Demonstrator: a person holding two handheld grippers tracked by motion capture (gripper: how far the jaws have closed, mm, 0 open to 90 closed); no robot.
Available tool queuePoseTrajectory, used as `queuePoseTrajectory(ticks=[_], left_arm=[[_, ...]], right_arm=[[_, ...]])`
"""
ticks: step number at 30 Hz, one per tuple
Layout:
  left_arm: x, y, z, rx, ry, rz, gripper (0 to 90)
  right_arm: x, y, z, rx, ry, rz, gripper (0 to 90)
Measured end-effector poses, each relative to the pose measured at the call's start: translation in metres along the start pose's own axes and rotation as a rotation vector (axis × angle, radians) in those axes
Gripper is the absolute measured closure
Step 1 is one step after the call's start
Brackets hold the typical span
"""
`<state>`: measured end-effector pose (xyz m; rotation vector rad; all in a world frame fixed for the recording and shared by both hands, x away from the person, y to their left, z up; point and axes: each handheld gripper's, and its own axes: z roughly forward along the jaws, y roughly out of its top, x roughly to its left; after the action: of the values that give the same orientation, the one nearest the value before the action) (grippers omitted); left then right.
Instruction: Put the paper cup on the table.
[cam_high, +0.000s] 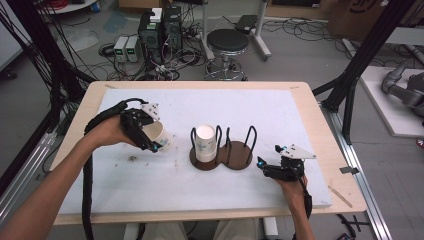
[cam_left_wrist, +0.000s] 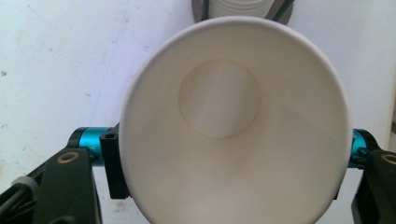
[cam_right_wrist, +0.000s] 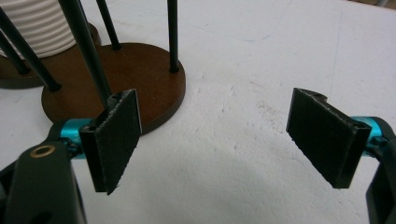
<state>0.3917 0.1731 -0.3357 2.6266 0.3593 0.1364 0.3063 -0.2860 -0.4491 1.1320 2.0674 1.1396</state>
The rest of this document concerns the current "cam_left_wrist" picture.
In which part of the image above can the brown cup rack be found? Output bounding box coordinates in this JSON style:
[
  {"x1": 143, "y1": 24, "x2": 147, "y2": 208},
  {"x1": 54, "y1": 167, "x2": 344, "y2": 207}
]
[{"x1": 191, "y1": 0, "x2": 295, "y2": 26}]

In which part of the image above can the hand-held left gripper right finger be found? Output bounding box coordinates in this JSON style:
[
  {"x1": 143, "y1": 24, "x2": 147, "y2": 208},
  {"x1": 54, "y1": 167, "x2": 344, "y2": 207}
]
[{"x1": 346, "y1": 128, "x2": 382, "y2": 171}]

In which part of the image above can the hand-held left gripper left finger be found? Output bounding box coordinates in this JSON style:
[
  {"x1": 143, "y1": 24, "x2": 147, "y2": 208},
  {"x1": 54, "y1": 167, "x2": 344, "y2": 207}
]
[{"x1": 66, "y1": 122, "x2": 132, "y2": 201}]

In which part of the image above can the white foam mat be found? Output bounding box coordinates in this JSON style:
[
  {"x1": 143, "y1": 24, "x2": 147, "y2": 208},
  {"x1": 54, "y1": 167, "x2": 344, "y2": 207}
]
[{"x1": 0, "y1": 0, "x2": 396, "y2": 224}]

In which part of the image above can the single white paper cup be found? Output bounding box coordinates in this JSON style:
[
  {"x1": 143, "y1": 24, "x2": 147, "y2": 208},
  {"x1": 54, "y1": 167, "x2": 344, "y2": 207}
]
[{"x1": 118, "y1": 15, "x2": 354, "y2": 224}]

